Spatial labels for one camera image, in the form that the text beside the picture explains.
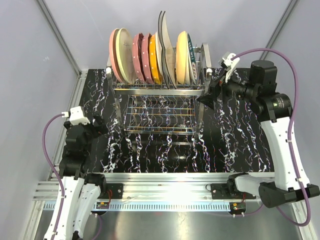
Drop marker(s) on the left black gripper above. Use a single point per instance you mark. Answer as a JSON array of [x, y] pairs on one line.
[[99, 129]]

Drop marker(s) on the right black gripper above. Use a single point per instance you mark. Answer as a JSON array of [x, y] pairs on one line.
[[214, 85]]

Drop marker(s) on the teal-rimmed lettered plate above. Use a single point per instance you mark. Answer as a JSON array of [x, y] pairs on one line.
[[193, 74]]

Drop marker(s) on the beige tan round plate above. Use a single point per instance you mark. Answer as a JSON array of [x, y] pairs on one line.
[[181, 58]]

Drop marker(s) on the white plate with logo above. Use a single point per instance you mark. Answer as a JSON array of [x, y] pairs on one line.
[[189, 71]]

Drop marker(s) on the square black-rimmed plate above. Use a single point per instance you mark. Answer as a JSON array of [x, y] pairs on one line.
[[165, 74], [170, 55]]

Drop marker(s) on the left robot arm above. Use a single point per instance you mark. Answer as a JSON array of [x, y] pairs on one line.
[[78, 190]]

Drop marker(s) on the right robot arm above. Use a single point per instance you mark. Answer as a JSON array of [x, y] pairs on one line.
[[274, 112]]

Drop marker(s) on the stainless steel dish rack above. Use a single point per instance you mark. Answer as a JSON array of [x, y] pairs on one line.
[[143, 108]]

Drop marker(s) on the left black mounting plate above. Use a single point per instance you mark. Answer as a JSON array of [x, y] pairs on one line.
[[113, 190]]

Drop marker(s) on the black mounting plate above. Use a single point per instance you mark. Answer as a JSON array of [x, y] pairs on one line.
[[220, 191], [113, 190]]

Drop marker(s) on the white plate behind yellow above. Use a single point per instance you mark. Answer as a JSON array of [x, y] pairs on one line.
[[158, 53]]

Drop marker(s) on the left small circuit board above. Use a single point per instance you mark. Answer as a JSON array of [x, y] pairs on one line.
[[102, 205]]

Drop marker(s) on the small circuit board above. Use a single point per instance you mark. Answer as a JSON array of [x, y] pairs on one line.
[[102, 205], [238, 207]]

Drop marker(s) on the yellow dotted plate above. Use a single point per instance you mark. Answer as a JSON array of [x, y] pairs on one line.
[[155, 72]]

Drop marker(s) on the pink round plate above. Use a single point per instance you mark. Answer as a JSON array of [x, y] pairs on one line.
[[113, 56]]

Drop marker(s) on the pink dotted plate right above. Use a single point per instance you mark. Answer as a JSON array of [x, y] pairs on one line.
[[145, 59]]

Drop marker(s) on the pink dotted plate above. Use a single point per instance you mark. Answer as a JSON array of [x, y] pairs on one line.
[[136, 56], [145, 59]]

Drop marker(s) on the pink dotted plate left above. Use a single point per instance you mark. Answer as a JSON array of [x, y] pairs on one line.
[[136, 56]]

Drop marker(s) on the cream round plate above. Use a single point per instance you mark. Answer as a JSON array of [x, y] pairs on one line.
[[123, 45]]

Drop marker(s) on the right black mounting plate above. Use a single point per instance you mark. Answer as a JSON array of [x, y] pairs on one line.
[[220, 191]]

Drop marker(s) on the right small circuit board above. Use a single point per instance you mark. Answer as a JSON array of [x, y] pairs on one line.
[[238, 207]]

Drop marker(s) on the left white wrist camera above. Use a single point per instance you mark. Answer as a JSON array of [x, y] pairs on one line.
[[76, 116]]

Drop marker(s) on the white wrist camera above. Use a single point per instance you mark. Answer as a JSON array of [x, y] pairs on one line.
[[76, 116], [228, 62]]

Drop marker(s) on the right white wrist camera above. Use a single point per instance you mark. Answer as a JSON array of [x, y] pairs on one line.
[[228, 62]]

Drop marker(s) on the left aluminium frame post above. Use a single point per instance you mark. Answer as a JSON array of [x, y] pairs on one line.
[[58, 36]]

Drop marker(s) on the aluminium frame post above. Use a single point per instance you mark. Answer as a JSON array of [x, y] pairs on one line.
[[282, 22], [58, 36]]

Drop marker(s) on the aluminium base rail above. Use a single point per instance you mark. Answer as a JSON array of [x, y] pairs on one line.
[[169, 192]]

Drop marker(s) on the right aluminium frame post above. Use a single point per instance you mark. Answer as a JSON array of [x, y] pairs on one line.
[[282, 22]]

